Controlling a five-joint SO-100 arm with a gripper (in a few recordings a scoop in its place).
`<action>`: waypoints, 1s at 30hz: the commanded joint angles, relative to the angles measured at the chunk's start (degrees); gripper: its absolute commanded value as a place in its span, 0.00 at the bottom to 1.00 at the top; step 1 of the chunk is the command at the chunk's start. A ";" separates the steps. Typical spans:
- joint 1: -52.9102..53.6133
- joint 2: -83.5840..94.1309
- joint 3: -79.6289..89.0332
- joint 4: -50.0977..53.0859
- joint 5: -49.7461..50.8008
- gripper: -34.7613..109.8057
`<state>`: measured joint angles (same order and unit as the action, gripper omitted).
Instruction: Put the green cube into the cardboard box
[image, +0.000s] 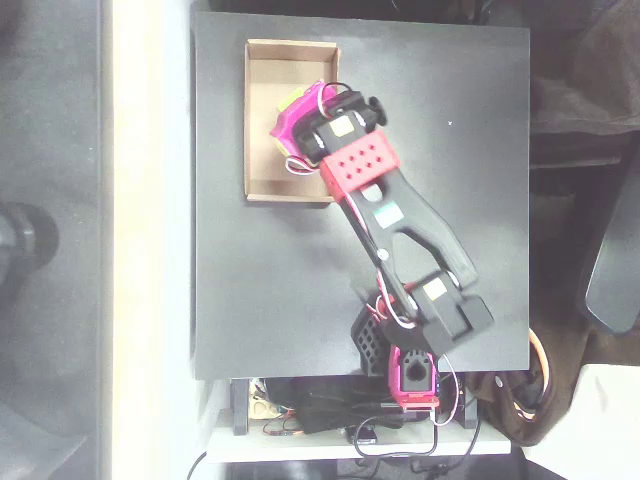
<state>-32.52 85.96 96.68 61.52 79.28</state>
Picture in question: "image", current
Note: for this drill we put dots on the white shelf board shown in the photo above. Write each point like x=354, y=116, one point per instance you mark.
x=300, y=447

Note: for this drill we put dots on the small black adapter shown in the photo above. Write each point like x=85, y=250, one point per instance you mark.
x=365, y=436

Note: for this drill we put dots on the black red pink robot arm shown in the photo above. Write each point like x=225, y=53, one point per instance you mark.
x=400, y=220

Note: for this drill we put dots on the black honeycomb arm base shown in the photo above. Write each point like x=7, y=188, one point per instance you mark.
x=367, y=340

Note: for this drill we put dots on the black clamp post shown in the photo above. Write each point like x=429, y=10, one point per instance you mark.
x=470, y=407
x=240, y=405

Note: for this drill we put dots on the green cube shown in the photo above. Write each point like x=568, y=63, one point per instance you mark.
x=292, y=100

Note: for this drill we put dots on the white cloth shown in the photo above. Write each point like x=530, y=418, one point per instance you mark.
x=610, y=425

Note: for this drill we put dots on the shallow cardboard box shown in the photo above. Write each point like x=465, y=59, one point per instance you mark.
x=260, y=75

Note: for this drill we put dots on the brown jacket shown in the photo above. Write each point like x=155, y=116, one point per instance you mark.
x=575, y=100

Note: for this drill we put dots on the magenta gripper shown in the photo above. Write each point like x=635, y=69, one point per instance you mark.
x=289, y=125

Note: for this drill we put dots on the grey office chair armrest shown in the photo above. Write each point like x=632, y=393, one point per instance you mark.
x=615, y=280

